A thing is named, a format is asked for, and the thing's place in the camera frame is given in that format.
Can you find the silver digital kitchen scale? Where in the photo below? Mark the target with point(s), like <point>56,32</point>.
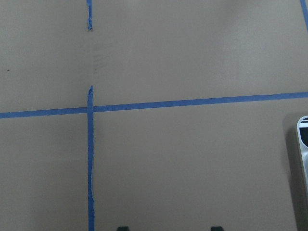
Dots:
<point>301,131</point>

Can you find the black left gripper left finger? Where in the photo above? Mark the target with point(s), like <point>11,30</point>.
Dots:
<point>123,228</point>

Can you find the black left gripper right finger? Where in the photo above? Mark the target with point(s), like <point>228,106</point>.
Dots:
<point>216,228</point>

